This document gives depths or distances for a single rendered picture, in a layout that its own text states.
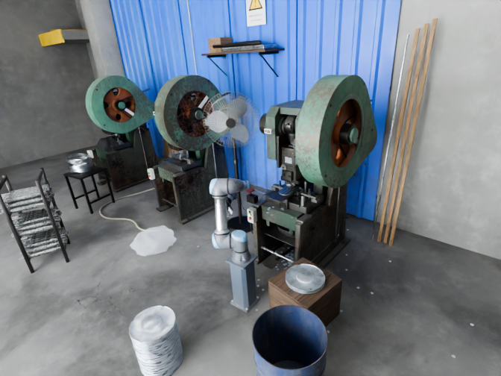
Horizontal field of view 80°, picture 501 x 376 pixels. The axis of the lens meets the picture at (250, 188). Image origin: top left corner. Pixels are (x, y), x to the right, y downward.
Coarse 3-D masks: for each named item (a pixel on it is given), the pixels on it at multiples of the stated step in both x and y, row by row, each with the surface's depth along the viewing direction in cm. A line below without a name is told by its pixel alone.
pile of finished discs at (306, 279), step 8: (304, 264) 236; (288, 272) 229; (296, 272) 228; (304, 272) 227; (312, 272) 227; (320, 272) 226; (288, 280) 222; (296, 280) 221; (304, 280) 219; (312, 280) 219; (320, 280) 219; (296, 288) 212; (304, 288) 213; (312, 288) 212; (320, 288) 214
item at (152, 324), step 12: (144, 312) 205; (156, 312) 204; (168, 312) 204; (132, 324) 196; (144, 324) 195; (156, 324) 194; (168, 324) 195; (132, 336) 187; (144, 336) 187; (156, 336) 186
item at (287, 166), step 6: (288, 144) 263; (282, 150) 257; (288, 150) 252; (282, 156) 259; (288, 156) 255; (282, 162) 261; (288, 162) 257; (282, 168) 262; (288, 168) 259; (282, 174) 262; (288, 174) 258; (294, 174) 256; (300, 174) 262; (288, 180) 260; (294, 180) 259
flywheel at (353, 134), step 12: (348, 108) 229; (336, 120) 219; (360, 120) 241; (336, 132) 218; (348, 132) 213; (360, 132) 246; (336, 144) 228; (348, 144) 219; (336, 156) 240; (348, 156) 246
